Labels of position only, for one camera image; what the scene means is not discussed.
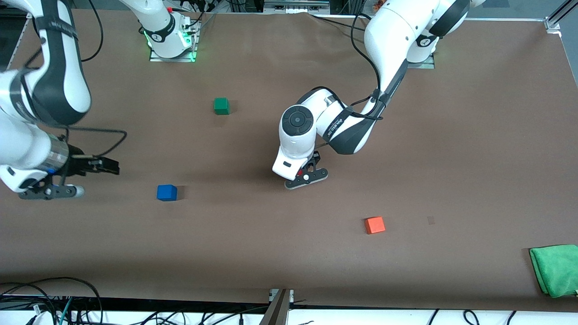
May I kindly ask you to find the orange cube block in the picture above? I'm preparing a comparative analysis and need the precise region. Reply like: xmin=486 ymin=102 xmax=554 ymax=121
xmin=364 ymin=216 xmax=387 ymax=235

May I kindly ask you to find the brown paper table cover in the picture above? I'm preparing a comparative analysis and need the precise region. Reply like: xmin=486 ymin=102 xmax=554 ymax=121
xmin=0 ymin=9 xmax=578 ymax=313

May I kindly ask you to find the green folded cloth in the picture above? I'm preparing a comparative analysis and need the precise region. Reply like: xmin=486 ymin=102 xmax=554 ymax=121
xmin=529 ymin=244 xmax=578 ymax=298

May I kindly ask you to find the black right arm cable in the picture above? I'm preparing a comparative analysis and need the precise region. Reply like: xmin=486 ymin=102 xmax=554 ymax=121
xmin=14 ymin=0 xmax=128 ymax=158

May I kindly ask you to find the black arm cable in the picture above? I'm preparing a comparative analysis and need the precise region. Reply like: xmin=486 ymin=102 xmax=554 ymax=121
xmin=14 ymin=0 xmax=128 ymax=158
xmin=309 ymin=13 xmax=385 ymax=121

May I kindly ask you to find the black looped cable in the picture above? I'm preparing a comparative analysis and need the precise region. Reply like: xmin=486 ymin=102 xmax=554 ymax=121
xmin=0 ymin=276 xmax=103 ymax=325

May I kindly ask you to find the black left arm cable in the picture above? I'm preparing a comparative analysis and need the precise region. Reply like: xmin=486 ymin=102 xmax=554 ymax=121
xmin=309 ymin=13 xmax=385 ymax=121

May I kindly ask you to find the long black base cable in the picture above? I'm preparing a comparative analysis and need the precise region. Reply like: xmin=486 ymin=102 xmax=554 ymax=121
xmin=310 ymin=14 xmax=367 ymax=31

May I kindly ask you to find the teal cable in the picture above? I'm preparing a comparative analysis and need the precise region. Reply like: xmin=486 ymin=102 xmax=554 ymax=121
xmin=58 ymin=296 xmax=73 ymax=325

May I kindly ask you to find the aluminium profile post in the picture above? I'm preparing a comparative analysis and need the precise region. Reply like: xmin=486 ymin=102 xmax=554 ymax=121
xmin=260 ymin=289 xmax=292 ymax=325

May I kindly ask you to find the aluminium frame beam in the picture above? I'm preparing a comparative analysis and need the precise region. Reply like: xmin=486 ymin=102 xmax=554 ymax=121
xmin=264 ymin=0 xmax=331 ymax=14

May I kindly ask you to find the aluminium frame rail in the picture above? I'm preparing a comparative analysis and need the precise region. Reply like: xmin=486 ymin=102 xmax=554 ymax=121
xmin=549 ymin=0 xmax=578 ymax=26

